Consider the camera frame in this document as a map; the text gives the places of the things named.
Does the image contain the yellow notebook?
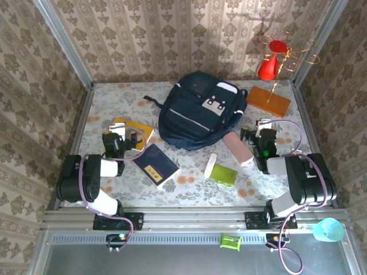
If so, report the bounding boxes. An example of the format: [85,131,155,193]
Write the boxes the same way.
[107,117,155,152]

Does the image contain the pink pencil case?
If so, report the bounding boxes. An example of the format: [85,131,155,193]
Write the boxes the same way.
[222,131,255,168]

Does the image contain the navy book with yellow label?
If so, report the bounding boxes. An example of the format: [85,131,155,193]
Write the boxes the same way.
[132,143,181,189]

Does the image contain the green tissue pack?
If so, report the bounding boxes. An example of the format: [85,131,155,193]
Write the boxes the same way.
[208,164,239,187]

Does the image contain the white stick-shaped eraser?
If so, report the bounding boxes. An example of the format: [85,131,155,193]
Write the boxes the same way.
[204,153,218,178]

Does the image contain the navy blue backpack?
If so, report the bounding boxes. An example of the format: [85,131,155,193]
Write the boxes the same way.
[143,71,249,151]

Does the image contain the orange wooden base block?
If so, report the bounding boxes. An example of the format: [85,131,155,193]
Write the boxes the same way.
[245,86,292,119]

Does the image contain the red cup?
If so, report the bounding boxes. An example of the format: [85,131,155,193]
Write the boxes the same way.
[257,40,288,81]

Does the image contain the left controller board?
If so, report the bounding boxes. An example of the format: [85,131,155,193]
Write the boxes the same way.
[105,233,130,249]

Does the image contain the controller board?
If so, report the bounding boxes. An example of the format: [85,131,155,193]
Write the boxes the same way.
[105,233,130,249]
[265,232,291,249]

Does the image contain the right controller board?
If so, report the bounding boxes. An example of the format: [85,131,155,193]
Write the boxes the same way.
[265,232,291,249]

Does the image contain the green plastic clip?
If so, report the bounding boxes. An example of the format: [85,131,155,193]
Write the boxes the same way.
[219,233,243,253]

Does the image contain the teal plastic cup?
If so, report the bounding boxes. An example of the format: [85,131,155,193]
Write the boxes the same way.
[312,217,345,243]

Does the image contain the grey metal sheet panel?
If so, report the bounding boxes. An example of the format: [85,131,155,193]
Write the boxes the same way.
[28,243,362,275]

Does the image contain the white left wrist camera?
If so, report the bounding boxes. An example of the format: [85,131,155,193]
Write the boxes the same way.
[110,122,127,137]

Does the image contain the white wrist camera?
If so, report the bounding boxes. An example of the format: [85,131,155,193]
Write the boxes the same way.
[256,118,272,137]
[110,122,127,137]

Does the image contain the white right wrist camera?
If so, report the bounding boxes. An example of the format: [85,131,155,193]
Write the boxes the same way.
[256,118,272,137]

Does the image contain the aluminium side rail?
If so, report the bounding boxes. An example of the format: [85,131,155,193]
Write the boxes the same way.
[291,82,339,209]
[53,84,95,210]

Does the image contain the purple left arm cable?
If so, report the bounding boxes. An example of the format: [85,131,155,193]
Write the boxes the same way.
[79,124,149,253]

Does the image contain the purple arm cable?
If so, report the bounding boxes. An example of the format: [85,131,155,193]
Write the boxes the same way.
[79,124,149,253]
[259,119,329,275]

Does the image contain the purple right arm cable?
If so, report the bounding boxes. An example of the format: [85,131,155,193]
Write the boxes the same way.
[259,119,329,275]

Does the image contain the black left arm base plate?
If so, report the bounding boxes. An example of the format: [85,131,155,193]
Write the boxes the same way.
[93,211,145,231]

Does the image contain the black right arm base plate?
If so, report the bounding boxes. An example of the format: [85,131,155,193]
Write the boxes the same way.
[245,211,298,230]

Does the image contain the gold wire ornament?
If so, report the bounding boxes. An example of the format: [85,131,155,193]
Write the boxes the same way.
[259,31,321,104]

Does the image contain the aluminium mounting rail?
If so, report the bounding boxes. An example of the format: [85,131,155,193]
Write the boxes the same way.
[40,206,352,232]

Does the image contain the grey slotted cable duct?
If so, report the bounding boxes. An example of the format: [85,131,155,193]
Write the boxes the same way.
[49,231,349,245]

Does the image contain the aluminium frame post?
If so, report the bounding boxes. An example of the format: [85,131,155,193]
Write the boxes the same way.
[33,0,95,90]
[291,0,349,87]

